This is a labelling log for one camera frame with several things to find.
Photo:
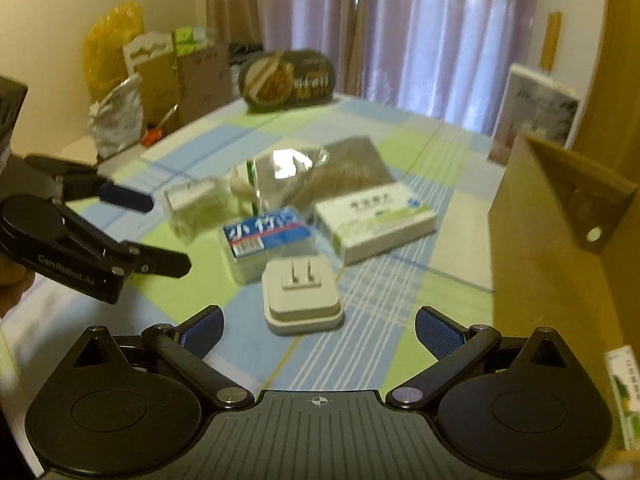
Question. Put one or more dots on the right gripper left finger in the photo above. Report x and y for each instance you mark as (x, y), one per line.
(184, 347)

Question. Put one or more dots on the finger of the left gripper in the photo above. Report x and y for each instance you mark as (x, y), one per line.
(146, 259)
(76, 181)

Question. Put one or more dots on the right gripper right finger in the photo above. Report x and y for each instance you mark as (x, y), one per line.
(458, 351)

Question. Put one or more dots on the blue floss pick box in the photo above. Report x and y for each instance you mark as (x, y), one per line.
(251, 243)

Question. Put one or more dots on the white power adapter plug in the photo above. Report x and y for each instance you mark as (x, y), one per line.
(300, 296)

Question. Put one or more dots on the green throat spray box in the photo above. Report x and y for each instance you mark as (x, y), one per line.
(623, 372)

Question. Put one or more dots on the person's left hand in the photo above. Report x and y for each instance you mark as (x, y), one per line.
(15, 280)

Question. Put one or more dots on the crumpled white plastic bag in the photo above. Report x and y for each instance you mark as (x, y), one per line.
(116, 122)

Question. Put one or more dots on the white plastic spoon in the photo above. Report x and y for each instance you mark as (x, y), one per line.
(241, 188)

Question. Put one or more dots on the yellow plastic bag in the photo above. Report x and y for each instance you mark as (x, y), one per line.
(102, 58)

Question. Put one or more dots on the large brown cardboard box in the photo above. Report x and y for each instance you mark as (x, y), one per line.
(564, 240)

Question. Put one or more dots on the brown cardboard packaging stack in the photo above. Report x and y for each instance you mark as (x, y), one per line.
(185, 75)

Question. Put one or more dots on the white green medicine box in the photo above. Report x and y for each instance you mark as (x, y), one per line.
(364, 224)

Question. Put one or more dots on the silver foil pouch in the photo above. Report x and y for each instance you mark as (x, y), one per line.
(301, 177)

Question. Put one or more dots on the dark oval instant meal bowl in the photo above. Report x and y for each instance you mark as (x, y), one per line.
(280, 80)

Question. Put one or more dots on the white humidifier box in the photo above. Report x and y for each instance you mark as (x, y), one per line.
(532, 103)

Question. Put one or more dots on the purple curtain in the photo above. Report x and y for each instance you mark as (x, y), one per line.
(446, 59)

